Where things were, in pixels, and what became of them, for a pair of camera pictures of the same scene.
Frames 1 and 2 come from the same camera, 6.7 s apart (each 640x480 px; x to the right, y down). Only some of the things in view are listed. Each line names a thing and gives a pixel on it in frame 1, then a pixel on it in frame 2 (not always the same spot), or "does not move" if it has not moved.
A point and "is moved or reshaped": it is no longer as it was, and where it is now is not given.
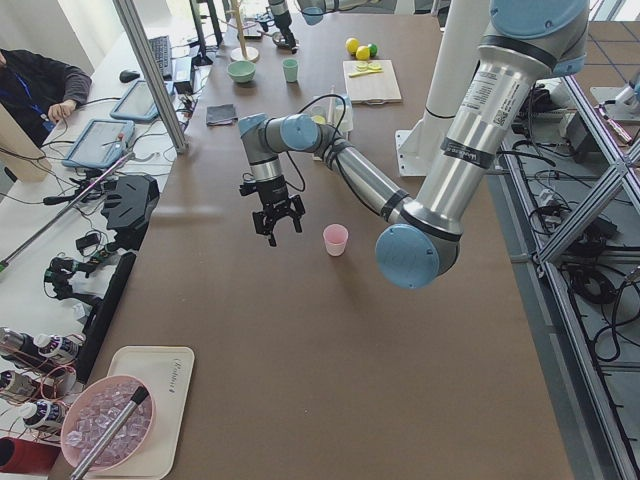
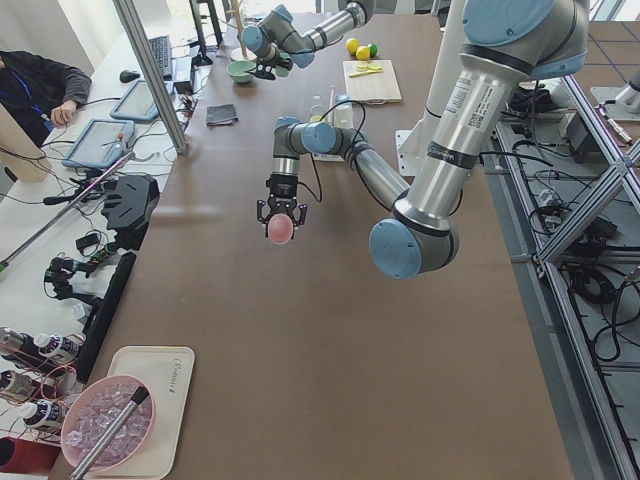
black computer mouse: [128, 75] does not move
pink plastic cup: [336, 236] to [280, 229]
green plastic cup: [291, 69] is moved or reshaped
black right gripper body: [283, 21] to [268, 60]
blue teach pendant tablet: [102, 144] does not move
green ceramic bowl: [241, 71] does not move
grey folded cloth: [219, 115] does not move
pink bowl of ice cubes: [94, 409] does not move
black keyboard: [161, 47] does not move
